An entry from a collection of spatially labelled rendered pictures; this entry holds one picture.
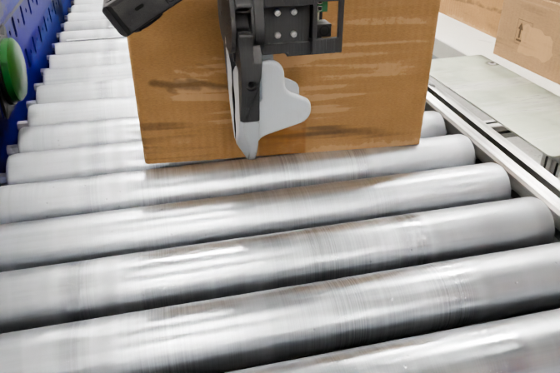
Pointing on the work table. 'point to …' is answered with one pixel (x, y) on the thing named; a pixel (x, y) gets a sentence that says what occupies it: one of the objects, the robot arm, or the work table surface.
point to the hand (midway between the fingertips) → (242, 145)
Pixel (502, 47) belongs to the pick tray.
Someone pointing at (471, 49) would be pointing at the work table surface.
